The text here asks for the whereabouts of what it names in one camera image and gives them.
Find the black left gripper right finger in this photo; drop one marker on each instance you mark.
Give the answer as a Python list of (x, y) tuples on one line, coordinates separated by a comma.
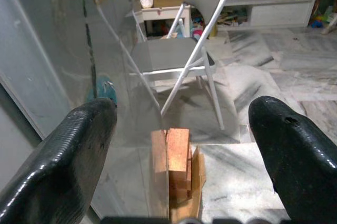
[(297, 161)]

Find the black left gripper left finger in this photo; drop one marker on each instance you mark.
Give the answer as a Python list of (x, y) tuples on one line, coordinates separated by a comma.
[(60, 155)]

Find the light grey fridge door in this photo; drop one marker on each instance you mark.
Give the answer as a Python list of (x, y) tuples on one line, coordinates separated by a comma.
[(52, 50)]

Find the wooden fridge stand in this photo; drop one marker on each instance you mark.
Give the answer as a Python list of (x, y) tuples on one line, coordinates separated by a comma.
[(179, 150)]

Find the white grey folding chair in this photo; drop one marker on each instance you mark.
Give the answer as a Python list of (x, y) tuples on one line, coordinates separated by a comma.
[(168, 53)]

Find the white TV stand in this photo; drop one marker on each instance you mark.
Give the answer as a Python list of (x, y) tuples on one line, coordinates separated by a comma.
[(279, 11)]

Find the white side table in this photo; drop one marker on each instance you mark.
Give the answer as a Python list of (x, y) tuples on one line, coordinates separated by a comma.
[(163, 12)]

